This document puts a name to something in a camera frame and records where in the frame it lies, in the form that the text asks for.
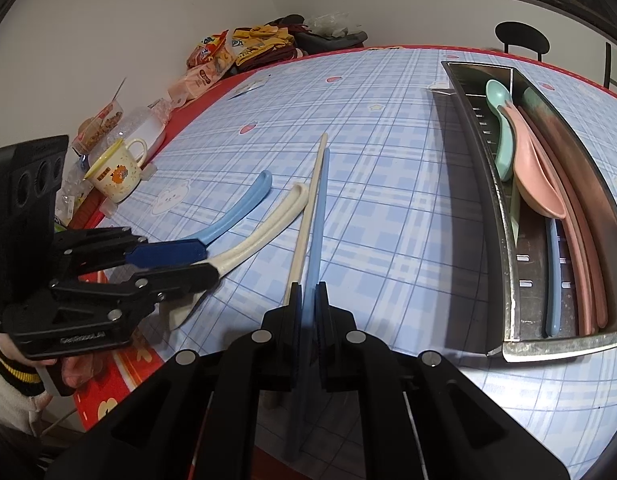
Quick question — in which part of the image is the cream chopstick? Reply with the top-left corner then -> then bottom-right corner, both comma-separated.
283,132 -> 329,307

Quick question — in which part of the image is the cream spoon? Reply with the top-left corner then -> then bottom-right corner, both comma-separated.
167,182 -> 310,332

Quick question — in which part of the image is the metal utensil tray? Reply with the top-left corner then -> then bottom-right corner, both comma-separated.
441,60 -> 617,364

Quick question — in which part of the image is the green spoon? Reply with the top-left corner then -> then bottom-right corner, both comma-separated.
485,80 -> 515,182

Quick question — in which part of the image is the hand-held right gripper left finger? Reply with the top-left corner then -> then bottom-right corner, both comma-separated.
46,282 -> 304,480

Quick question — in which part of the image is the blue spoon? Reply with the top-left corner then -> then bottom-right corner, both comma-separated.
181,170 -> 274,247

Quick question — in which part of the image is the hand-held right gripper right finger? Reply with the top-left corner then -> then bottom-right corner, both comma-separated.
316,282 -> 572,480

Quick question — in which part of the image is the snack cup with stick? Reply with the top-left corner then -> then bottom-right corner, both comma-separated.
71,77 -> 128,157

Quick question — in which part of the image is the orange snack bag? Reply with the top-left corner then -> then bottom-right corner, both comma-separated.
186,30 -> 230,69

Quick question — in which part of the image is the pink snack bag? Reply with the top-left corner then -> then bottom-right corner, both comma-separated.
168,55 -> 235,109

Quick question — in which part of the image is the person's left hand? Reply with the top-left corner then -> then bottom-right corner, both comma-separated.
61,352 -> 117,396

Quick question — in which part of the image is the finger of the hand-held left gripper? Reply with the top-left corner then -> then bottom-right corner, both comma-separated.
51,226 -> 209,282
3,261 -> 220,359

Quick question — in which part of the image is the clear plastic bag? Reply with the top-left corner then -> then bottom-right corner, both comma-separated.
306,11 -> 363,37

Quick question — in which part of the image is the blue chopstick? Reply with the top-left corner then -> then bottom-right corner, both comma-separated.
544,217 -> 562,337
283,147 -> 332,461

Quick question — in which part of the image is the pink spoon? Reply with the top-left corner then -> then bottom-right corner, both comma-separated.
499,102 -> 568,220

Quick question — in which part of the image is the black round-back chair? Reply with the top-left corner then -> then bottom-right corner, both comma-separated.
495,21 -> 551,62

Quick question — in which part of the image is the yellow printed cup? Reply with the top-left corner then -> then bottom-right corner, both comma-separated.
83,137 -> 149,204

